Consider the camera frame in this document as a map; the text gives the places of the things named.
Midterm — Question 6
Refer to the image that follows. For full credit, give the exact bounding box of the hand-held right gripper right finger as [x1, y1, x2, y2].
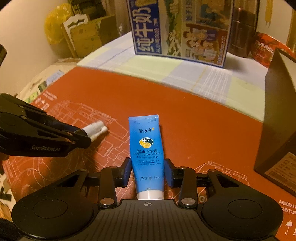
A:
[164, 159, 249, 208]

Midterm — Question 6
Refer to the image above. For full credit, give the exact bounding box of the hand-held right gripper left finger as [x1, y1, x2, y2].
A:
[46, 158, 131, 208]

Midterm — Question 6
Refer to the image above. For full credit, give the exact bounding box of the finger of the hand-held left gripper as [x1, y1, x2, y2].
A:
[53, 130, 92, 149]
[0, 94, 79, 135]

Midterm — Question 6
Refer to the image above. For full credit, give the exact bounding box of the small white bottle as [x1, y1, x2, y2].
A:
[83, 121, 109, 142]

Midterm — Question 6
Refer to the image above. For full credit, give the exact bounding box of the blue hand cream tube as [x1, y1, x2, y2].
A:
[128, 114, 165, 200]

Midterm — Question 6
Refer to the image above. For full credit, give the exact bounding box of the brown shoe box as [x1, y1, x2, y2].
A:
[254, 48, 296, 193]

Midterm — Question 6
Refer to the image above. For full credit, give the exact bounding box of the red printed cardboard sheet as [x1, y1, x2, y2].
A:
[2, 66, 296, 241]

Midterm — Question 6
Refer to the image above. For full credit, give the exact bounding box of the yellow plastic bag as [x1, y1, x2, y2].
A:
[44, 3, 74, 45]

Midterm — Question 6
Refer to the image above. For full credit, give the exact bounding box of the brown cardboard box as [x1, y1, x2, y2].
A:
[61, 14, 123, 58]

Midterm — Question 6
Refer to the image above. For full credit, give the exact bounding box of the pale checkered tablecloth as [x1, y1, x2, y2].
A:
[76, 30, 271, 122]

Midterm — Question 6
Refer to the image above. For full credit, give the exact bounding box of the beige patterned curtain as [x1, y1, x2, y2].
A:
[116, 7, 135, 39]

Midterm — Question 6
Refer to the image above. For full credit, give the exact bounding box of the large blue milk carton box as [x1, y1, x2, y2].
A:
[126, 0, 234, 69]

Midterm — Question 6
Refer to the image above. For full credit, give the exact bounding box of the dark brown thermos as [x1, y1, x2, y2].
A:
[228, 6, 258, 58]

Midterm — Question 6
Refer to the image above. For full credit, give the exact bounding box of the red instant food bowl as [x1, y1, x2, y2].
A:
[251, 32, 292, 69]

